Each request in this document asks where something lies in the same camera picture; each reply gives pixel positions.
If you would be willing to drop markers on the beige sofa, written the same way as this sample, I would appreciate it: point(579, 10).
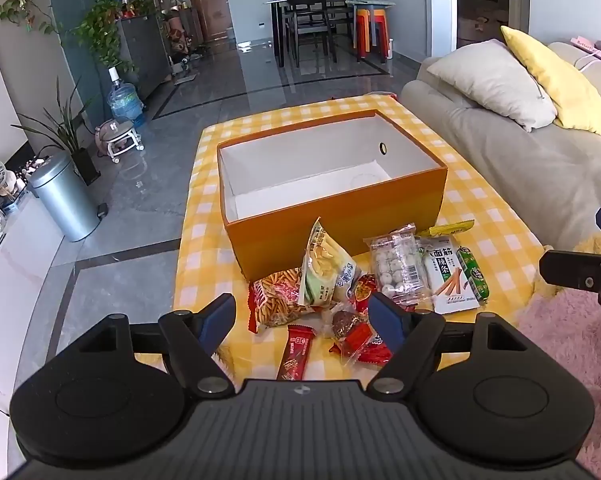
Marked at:
point(505, 160)

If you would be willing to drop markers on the pink item on sofa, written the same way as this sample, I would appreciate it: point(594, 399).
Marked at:
point(597, 50)

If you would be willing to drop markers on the small white stool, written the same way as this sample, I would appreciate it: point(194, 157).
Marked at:
point(120, 137)

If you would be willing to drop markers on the wall ivy plant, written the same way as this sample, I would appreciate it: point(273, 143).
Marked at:
point(23, 10)

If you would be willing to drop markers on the stack of orange stools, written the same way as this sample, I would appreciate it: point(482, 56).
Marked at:
point(373, 30)

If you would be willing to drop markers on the yellow cushion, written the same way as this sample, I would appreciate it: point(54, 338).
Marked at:
point(560, 77)

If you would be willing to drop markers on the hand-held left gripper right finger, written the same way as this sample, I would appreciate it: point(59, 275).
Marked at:
point(388, 322)

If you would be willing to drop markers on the orange cardboard box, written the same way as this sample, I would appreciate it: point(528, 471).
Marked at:
point(330, 220)

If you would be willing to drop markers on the red chocolate bar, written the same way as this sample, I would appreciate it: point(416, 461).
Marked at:
point(295, 352)

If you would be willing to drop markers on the dining table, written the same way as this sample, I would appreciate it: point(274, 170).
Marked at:
point(340, 2)

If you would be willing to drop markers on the pink fluffy rug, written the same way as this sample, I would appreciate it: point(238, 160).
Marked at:
point(570, 375)

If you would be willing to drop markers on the green sausage packet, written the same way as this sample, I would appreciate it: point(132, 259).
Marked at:
point(474, 275)

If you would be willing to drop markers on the clear-wrapped chocolate ball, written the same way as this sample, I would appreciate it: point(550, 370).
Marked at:
point(344, 322)

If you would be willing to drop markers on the clear packet of white balls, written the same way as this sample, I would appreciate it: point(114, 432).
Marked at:
point(398, 265)

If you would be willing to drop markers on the trailing ivy plant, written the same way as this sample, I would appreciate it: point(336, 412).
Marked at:
point(103, 27)

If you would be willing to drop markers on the plain red candy packet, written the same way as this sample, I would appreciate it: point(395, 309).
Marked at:
point(363, 347)

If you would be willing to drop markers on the blue water bottle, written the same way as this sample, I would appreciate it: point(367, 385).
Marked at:
point(125, 102)

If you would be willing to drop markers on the yellow checked tablecloth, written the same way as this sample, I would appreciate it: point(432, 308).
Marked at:
point(280, 125)

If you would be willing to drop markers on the grey metal trash can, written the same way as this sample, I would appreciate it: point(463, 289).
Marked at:
point(65, 195)

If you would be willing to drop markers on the beige cushion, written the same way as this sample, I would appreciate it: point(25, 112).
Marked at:
point(490, 82)

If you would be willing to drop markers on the white packet with stick print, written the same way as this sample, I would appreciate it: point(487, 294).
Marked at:
point(448, 275)

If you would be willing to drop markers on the small yellow packet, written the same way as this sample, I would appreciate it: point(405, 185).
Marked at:
point(450, 230)

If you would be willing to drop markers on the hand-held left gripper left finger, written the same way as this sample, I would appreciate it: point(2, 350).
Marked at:
point(218, 317)

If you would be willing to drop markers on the potted long-leaf plant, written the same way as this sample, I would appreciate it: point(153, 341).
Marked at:
point(68, 135)

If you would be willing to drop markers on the brown door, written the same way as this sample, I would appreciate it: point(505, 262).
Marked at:
point(210, 2)

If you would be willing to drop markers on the red stick snack bag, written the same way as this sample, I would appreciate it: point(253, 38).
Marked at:
point(275, 297)

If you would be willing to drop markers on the grey cabinet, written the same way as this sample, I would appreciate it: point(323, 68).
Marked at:
point(143, 50)

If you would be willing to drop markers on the yellow-green fries packet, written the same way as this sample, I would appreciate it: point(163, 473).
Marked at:
point(325, 265)

